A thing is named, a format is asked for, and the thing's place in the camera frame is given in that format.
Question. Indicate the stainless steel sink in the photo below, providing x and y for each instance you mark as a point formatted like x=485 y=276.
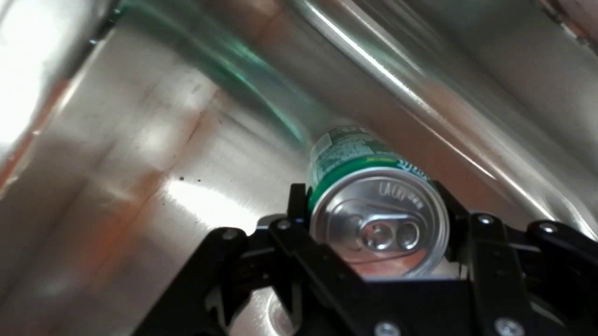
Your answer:
x=155 y=155

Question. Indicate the green soda can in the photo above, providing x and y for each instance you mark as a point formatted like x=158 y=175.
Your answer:
x=373 y=211

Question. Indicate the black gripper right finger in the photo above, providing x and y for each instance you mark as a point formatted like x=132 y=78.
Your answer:
x=534 y=280

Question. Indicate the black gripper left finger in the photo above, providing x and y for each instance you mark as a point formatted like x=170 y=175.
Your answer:
x=248 y=280

